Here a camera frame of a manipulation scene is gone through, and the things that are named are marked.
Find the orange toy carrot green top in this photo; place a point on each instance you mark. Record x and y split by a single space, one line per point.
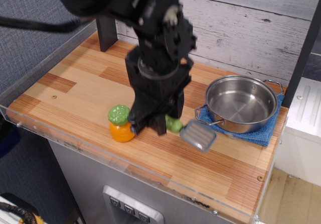
119 126

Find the silver button control panel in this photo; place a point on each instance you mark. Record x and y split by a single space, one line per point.
129 210

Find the green handled grey toy spatula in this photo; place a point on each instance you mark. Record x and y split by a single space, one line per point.
194 133

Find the clear acrylic guard rail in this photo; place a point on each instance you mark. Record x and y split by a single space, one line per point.
67 101

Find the blue folded cloth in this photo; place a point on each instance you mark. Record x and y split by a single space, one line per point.
261 136

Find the stainless steel pot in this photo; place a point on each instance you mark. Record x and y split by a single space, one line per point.
239 104

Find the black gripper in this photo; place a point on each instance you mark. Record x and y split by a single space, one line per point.
156 96

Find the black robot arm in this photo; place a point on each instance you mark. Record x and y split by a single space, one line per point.
159 67

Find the dark vertical post right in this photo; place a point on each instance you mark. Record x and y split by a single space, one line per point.
303 57

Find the black vertical post left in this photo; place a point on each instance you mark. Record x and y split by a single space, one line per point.
107 32

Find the grey toy cabinet front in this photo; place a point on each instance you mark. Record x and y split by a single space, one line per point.
86 178

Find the white box right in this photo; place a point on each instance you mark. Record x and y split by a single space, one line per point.
299 151

